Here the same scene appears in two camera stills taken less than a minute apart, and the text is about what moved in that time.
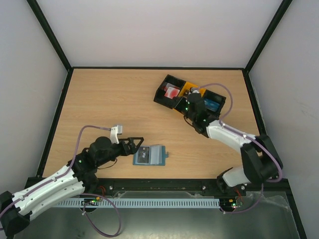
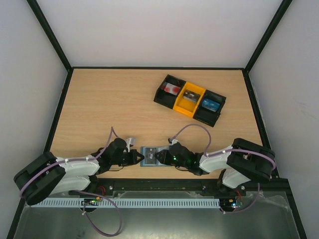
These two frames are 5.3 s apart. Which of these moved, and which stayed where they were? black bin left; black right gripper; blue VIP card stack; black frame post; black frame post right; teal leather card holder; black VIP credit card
Moved: black right gripper; teal leather card holder; black VIP credit card
Stayed: black bin left; black frame post; blue VIP card stack; black frame post right
